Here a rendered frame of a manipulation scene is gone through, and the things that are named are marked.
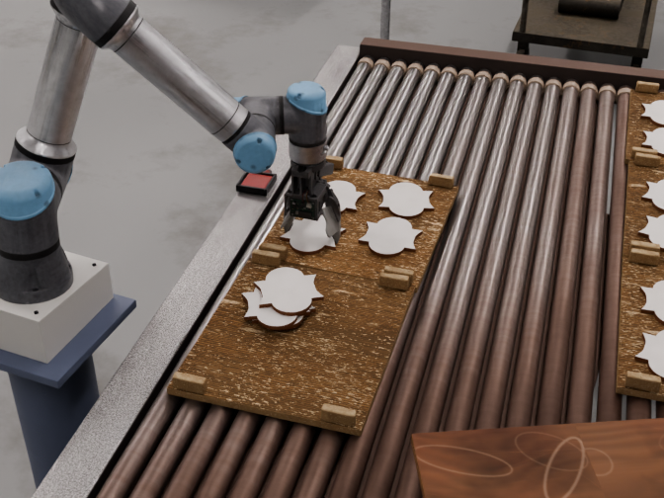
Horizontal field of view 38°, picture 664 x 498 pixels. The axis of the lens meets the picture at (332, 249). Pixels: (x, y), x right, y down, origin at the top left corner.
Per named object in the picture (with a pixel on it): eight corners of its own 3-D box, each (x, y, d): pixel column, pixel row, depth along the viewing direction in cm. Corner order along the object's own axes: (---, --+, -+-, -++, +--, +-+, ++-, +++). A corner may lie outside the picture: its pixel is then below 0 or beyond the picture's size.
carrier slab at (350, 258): (253, 261, 201) (252, 255, 200) (315, 168, 234) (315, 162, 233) (416, 293, 193) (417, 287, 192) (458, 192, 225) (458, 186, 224)
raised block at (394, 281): (377, 286, 192) (378, 275, 190) (380, 281, 193) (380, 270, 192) (407, 291, 191) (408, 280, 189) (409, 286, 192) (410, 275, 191)
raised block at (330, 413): (320, 421, 161) (320, 409, 160) (323, 413, 163) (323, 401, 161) (354, 429, 160) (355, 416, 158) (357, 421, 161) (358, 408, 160)
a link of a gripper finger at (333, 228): (329, 255, 201) (310, 218, 197) (338, 239, 205) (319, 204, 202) (342, 252, 199) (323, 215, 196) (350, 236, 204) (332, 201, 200)
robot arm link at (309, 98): (282, 79, 186) (326, 77, 187) (284, 128, 193) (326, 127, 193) (283, 98, 180) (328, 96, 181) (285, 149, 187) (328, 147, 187)
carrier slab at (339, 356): (166, 394, 169) (166, 387, 168) (249, 263, 201) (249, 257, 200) (361, 437, 160) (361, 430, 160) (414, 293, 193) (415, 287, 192)
